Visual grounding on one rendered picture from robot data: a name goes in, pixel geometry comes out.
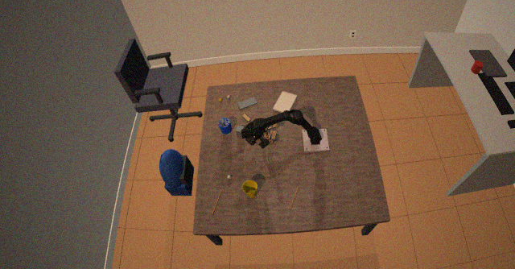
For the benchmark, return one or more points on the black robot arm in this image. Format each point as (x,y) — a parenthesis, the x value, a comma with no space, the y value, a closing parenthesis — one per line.
(259,125)

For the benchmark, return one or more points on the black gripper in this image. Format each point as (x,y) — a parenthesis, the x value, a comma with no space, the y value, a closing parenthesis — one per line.
(264,142)

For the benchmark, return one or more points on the yellow cup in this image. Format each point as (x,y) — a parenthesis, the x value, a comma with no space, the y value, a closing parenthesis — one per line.
(250,188)

